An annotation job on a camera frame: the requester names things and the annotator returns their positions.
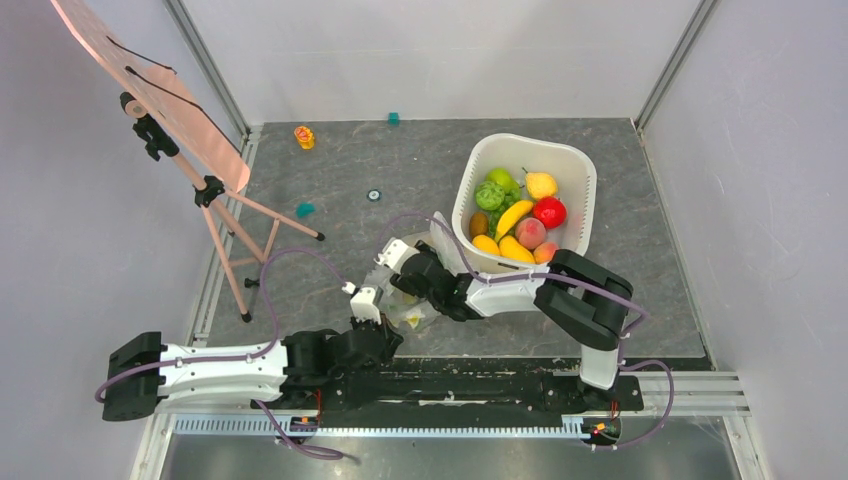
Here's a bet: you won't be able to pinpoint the clear plastic bag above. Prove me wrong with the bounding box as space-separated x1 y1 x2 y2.
374 211 482 322

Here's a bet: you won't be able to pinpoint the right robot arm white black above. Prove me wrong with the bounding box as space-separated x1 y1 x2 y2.
376 240 636 408

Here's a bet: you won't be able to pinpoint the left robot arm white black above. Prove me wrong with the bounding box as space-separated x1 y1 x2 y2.
95 321 404 422

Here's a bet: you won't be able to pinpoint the yellow lemon pear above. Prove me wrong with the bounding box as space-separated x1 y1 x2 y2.
524 170 559 201

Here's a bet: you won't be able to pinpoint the pink perforated board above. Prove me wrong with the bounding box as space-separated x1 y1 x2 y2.
52 0 250 192

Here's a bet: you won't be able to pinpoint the yellow mango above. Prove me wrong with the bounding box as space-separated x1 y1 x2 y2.
498 235 535 264

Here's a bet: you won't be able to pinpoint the red apple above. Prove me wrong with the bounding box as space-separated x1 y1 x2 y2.
532 196 568 230

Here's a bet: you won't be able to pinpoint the yellow banana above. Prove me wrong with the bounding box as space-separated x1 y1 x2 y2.
494 200 534 242

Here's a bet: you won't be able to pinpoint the pink peach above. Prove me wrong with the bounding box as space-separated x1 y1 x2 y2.
515 217 547 251

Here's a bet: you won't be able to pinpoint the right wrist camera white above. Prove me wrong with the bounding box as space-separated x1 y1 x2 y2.
375 238 420 274

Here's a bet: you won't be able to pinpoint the orange yellow toy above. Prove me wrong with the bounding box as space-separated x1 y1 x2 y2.
293 125 316 150

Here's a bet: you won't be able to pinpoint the white plastic basket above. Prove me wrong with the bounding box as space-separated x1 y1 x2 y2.
451 133 597 273

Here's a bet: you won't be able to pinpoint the brown kiwi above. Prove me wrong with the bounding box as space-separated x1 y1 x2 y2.
468 211 489 239

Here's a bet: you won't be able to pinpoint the green grapes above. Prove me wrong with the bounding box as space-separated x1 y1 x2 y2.
488 189 522 237

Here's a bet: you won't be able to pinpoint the black cord on board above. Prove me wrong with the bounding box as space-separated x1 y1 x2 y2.
104 35 242 158

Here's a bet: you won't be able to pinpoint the yellow lemon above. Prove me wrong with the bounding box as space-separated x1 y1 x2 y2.
472 235 501 256

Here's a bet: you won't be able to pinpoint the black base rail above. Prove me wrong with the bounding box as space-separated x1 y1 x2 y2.
267 357 644 429

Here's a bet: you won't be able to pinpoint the pink tripod stand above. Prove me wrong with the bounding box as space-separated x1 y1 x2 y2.
120 92 325 323

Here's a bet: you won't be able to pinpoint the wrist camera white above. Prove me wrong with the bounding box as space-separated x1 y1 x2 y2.
375 238 420 274
342 282 383 325

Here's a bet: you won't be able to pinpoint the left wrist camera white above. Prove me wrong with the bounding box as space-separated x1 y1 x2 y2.
342 282 383 325

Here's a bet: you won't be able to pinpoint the teal toy piece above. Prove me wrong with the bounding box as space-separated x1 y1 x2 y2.
295 202 316 218

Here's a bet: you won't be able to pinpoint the green pear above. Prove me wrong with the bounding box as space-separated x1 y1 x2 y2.
486 167 521 193

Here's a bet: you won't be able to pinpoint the orange peach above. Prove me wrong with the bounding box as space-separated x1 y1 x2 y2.
533 242 559 264

